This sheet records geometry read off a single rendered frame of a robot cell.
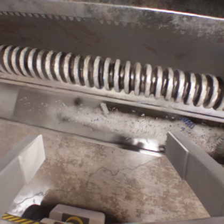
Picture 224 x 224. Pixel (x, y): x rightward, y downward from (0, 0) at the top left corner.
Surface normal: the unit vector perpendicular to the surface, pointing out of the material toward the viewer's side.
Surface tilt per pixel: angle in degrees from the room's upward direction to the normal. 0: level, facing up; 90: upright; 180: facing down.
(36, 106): 0
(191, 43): 90
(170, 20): 90
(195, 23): 90
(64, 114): 0
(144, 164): 0
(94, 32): 90
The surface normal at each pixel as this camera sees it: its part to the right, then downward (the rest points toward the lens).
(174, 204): -0.10, -0.15
